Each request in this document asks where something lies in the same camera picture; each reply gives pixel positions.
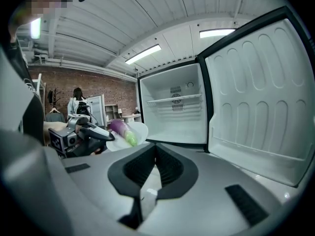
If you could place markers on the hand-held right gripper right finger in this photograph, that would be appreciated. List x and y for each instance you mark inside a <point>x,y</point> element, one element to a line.
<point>189,178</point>

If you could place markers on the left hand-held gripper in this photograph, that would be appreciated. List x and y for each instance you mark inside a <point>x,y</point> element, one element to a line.
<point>60,140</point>

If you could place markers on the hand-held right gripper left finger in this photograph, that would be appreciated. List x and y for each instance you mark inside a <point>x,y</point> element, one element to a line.
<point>118,178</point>

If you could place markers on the purple green vegetable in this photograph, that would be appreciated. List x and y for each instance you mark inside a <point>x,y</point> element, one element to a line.
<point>120,129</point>

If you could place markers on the white plate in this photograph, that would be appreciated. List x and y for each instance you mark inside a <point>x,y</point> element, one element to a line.
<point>141,131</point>

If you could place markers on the black mini fridge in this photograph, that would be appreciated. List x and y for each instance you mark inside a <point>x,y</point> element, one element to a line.
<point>258,95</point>

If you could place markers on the person's left forearm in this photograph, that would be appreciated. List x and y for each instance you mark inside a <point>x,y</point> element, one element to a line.
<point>53,126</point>

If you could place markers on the person's left hand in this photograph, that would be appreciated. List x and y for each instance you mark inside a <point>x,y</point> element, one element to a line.
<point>96,152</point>

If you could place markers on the white display cabinet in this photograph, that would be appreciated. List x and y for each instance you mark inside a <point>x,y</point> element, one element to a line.
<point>98,109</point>

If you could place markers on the white cubby shelf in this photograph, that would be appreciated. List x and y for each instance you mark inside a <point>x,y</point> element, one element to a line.
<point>112,110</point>

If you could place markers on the white desk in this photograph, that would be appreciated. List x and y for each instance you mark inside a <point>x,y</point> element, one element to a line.
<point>131,118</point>

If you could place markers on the dark coat stand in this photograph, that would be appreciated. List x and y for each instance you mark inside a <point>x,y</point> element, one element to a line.
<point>54,99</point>

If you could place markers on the person's black t-shirt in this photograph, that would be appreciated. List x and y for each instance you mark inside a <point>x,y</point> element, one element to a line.
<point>34,122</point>

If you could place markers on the white shelf rack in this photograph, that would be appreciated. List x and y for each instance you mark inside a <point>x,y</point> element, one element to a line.
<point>40,90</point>

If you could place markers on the long ceiling light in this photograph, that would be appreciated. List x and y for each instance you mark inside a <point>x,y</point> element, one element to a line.
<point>142,54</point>
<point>35,28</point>
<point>216,33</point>

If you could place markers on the white ceiling air conditioner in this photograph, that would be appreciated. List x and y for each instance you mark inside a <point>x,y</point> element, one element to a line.
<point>25,49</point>

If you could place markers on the person's head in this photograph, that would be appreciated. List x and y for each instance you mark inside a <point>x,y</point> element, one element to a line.
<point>44,1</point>

